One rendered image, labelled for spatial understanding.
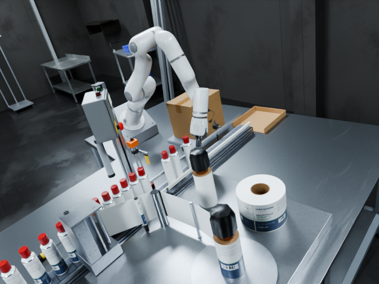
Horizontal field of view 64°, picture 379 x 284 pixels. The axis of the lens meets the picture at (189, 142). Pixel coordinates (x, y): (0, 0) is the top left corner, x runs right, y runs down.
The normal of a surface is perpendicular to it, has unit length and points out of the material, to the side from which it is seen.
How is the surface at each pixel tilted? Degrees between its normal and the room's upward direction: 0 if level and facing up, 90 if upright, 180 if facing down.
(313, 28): 90
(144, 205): 90
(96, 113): 90
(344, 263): 0
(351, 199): 0
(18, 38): 90
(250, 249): 0
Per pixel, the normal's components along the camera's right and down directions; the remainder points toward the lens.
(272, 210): 0.22, 0.42
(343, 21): -0.75, 0.44
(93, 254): 0.72, 0.19
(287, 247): -0.20, -0.86
